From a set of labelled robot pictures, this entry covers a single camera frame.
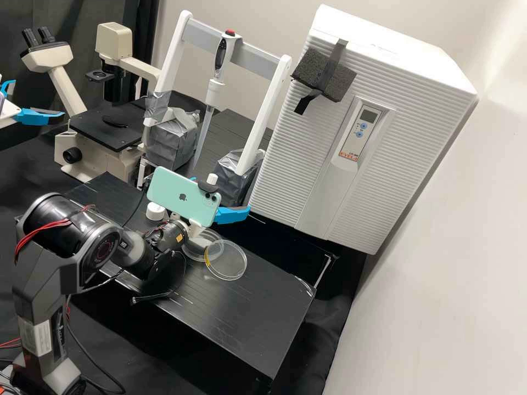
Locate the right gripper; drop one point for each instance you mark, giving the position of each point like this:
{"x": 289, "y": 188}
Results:
{"x": 197, "y": 230}

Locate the cream microscope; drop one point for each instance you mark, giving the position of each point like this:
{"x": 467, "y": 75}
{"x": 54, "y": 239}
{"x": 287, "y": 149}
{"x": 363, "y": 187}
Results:
{"x": 88, "y": 136}

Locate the wrist camera phone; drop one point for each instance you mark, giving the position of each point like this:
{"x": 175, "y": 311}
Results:
{"x": 181, "y": 196}
{"x": 2, "y": 102}

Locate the white incubator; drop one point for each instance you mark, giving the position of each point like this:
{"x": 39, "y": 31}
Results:
{"x": 391, "y": 45}

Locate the incubator door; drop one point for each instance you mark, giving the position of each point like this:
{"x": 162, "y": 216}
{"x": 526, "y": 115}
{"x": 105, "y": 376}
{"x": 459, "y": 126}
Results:
{"x": 304, "y": 164}

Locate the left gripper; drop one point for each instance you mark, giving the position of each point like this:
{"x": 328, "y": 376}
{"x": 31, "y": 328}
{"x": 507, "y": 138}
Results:
{"x": 9, "y": 117}

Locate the left wrist camera phone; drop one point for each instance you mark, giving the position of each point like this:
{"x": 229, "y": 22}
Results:
{"x": 2, "y": 102}

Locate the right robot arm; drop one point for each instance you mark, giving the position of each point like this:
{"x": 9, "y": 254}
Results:
{"x": 70, "y": 240}

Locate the white-capped bottle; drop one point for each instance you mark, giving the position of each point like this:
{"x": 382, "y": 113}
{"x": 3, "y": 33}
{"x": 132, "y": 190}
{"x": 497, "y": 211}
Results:
{"x": 155, "y": 211}

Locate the right wrist camera phone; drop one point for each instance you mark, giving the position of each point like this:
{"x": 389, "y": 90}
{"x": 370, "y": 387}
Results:
{"x": 181, "y": 196}

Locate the grey taped block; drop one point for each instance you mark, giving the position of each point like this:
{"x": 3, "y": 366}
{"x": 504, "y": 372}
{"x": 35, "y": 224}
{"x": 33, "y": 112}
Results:
{"x": 171, "y": 138}
{"x": 230, "y": 177}

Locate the petri dish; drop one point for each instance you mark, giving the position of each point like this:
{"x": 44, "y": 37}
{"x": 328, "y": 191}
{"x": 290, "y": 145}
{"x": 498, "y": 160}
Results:
{"x": 201, "y": 242}

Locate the petri dish lid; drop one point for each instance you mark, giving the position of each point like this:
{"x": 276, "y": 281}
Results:
{"x": 230, "y": 265}

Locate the pipette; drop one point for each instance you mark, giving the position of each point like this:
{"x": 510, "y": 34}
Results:
{"x": 214, "y": 92}

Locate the white pipette stand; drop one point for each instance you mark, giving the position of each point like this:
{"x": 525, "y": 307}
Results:
{"x": 263, "y": 119}

